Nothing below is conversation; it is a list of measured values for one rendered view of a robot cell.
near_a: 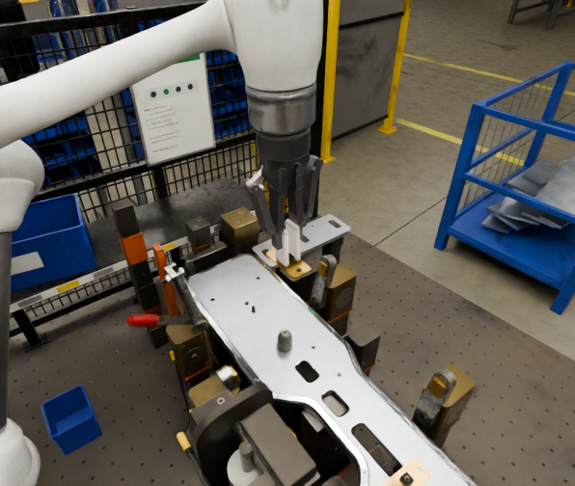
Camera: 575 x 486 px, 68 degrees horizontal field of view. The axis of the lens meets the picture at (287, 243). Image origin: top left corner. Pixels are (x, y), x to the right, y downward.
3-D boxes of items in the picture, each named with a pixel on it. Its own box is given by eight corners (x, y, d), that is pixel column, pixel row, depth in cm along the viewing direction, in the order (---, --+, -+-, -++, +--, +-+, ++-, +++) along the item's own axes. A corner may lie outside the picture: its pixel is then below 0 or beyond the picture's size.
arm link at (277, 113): (232, 80, 55) (236, 124, 58) (271, 98, 49) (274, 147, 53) (287, 67, 59) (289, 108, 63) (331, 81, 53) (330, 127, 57)
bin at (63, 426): (104, 434, 107) (95, 415, 101) (63, 458, 102) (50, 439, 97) (92, 402, 114) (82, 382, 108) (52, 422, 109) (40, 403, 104)
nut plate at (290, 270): (312, 270, 71) (312, 264, 70) (293, 280, 69) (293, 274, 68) (283, 245, 76) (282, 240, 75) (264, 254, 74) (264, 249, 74)
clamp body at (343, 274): (354, 358, 125) (369, 270, 104) (323, 379, 120) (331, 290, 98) (340, 343, 130) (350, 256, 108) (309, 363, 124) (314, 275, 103)
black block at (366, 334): (376, 399, 115) (393, 328, 97) (349, 419, 110) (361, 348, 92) (362, 386, 118) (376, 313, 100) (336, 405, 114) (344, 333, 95)
